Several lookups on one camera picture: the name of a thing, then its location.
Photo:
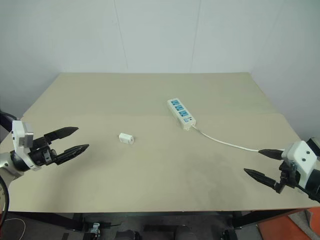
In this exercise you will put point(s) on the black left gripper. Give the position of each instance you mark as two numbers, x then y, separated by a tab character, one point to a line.
38	153

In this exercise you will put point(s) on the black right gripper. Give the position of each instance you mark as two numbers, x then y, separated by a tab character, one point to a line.
287	173

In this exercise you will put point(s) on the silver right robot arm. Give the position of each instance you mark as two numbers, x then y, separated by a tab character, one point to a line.
314	182

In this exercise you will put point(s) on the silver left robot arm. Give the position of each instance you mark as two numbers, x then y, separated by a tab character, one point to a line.
11	162

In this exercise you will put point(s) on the white plug adapter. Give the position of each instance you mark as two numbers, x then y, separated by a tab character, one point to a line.
126	138

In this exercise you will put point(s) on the white power strip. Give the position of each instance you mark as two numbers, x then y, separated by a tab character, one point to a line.
181	114

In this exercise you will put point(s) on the orange floor mat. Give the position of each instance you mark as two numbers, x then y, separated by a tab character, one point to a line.
291	225

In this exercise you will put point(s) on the small silver metal fitting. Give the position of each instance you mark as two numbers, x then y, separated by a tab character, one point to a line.
95	228

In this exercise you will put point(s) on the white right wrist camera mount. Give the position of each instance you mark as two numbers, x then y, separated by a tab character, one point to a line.
300	155

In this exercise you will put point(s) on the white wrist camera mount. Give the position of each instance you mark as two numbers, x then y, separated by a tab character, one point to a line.
22	140
300	155

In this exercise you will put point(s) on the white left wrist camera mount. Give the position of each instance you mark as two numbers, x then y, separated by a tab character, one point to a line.
22	140

